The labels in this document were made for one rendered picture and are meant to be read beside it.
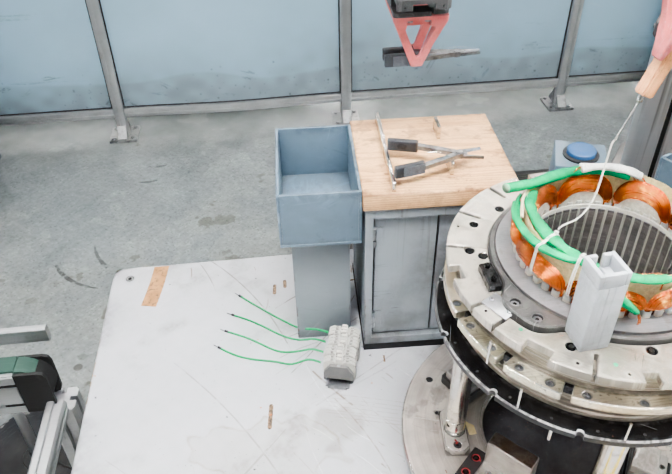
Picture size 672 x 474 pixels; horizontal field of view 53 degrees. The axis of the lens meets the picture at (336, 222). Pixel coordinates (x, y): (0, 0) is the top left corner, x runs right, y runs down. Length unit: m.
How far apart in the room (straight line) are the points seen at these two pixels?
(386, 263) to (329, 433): 0.24
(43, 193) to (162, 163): 0.48
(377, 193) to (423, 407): 0.30
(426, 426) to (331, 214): 0.30
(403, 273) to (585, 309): 0.38
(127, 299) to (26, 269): 1.44
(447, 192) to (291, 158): 0.26
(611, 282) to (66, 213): 2.41
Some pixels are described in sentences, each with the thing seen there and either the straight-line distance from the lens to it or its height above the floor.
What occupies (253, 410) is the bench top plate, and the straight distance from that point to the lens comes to 0.98.
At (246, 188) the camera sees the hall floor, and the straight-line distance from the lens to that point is 2.74.
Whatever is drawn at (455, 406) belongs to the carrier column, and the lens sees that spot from 0.87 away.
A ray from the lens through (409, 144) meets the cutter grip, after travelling 0.89.
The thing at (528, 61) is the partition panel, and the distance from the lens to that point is 3.26.
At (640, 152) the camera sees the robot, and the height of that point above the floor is 0.97.
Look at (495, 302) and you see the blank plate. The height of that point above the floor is 1.10.
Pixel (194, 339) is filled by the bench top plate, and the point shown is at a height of 0.78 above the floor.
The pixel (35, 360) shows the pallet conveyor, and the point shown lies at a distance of 1.17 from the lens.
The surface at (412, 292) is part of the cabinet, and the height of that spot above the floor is 0.89.
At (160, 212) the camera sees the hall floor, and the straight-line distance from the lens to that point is 2.68.
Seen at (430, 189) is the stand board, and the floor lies 1.06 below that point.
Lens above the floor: 1.56
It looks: 38 degrees down
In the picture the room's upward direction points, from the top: 1 degrees counter-clockwise
